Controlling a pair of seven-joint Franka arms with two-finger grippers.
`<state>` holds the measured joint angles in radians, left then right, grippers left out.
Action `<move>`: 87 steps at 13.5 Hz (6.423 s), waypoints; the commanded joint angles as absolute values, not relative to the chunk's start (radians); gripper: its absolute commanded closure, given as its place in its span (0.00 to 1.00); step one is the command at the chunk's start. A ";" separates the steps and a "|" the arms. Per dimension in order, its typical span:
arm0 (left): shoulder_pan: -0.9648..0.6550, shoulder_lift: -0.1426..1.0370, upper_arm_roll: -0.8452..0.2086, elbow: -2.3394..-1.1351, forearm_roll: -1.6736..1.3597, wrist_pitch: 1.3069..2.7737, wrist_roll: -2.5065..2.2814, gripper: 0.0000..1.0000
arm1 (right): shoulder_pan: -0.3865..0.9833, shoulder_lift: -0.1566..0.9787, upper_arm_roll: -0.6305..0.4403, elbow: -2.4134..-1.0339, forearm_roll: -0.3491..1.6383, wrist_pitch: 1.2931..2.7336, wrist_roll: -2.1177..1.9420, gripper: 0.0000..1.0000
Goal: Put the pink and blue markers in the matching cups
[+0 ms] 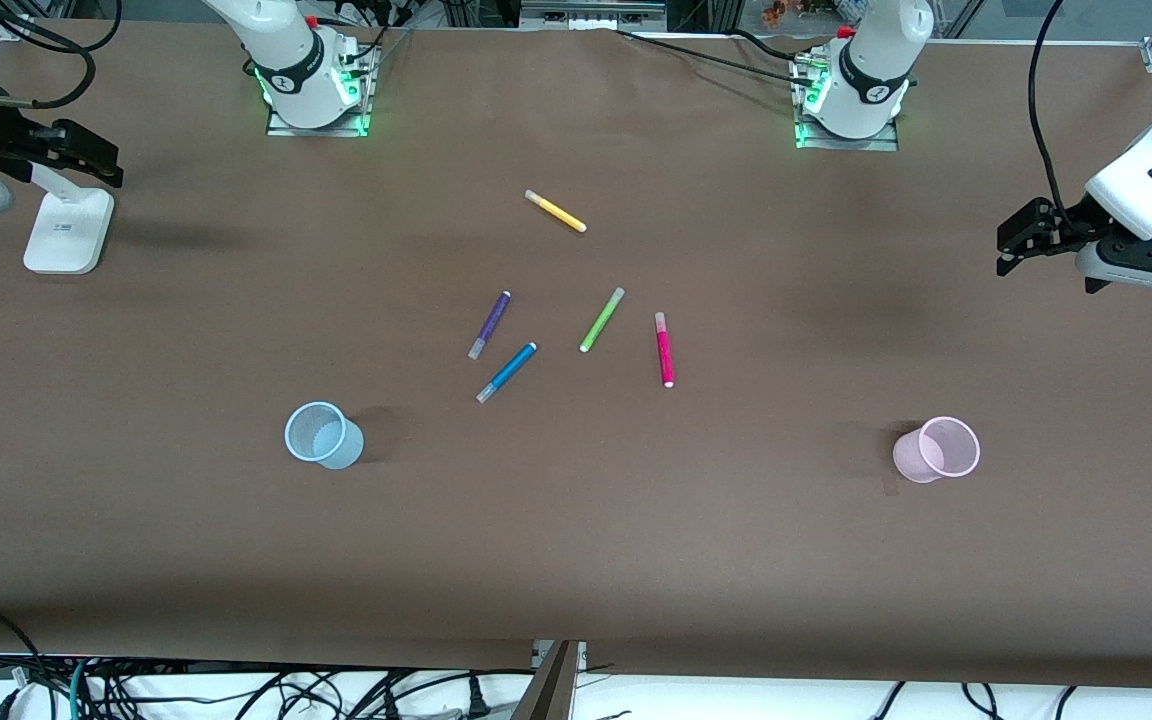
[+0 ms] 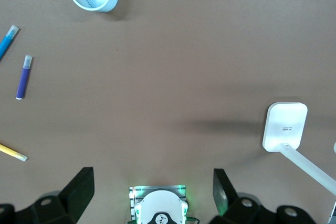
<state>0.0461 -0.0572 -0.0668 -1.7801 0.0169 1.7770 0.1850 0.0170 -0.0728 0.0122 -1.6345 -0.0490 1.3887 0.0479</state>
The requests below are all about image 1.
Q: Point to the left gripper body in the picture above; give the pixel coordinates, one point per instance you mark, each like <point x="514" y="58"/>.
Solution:
<point x="1073" y="228"/>

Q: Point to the pink marker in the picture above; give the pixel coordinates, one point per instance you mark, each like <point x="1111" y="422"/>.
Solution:
<point x="664" y="350"/>

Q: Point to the blue marker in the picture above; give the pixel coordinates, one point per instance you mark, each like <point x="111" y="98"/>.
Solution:
<point x="508" y="372"/>

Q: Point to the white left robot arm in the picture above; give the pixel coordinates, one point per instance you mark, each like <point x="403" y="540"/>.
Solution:
<point x="871" y="60"/>

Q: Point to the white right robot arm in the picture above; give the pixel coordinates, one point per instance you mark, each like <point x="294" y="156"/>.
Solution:
<point x="296" y="60"/>

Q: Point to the white desk lamp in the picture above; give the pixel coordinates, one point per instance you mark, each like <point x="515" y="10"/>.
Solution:
<point x="66" y="235"/>

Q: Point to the light pink plastic cup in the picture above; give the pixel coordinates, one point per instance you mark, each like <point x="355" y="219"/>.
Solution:
<point x="921" y="458"/>

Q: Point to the light blue plastic cup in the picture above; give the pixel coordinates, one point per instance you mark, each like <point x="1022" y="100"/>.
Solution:
<point x="336" y="450"/>

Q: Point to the purple marker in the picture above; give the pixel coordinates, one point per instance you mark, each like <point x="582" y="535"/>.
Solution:
<point x="489" y="322"/>

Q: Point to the green marker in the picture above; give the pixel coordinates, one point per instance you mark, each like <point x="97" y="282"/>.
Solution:
<point x="601" y="320"/>

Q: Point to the yellow marker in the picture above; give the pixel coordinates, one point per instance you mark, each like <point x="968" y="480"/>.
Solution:
<point x="556" y="211"/>

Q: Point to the grey device behind table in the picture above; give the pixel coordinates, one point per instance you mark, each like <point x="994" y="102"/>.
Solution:
<point x="591" y="12"/>

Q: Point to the brown table cover sheet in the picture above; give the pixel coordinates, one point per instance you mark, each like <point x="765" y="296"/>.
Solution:
<point x="576" y="540"/>

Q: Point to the brown table beam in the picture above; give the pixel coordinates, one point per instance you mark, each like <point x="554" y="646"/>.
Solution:
<point x="546" y="690"/>

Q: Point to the black power plug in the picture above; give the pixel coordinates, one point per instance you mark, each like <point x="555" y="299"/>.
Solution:
<point x="478" y="700"/>

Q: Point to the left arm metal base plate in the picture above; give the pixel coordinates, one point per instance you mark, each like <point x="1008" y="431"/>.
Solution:
<point x="806" y="135"/>

